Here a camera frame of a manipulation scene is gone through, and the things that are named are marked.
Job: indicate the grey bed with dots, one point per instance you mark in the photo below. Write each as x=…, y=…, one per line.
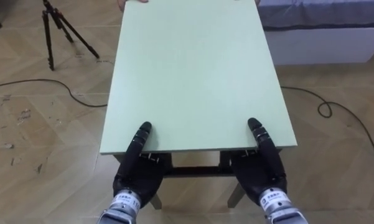
x=323, y=28

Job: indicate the pale green table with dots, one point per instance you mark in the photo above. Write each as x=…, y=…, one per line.
x=196, y=81

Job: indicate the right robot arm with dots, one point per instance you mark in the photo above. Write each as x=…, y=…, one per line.
x=278, y=207

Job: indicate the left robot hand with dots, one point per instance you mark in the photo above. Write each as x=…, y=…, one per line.
x=137, y=177

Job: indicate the black camera tripod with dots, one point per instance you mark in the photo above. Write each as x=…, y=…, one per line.
x=60, y=29

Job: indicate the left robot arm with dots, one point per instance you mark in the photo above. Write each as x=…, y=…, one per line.
x=121, y=208

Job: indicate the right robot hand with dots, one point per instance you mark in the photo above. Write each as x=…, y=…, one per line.
x=261, y=174

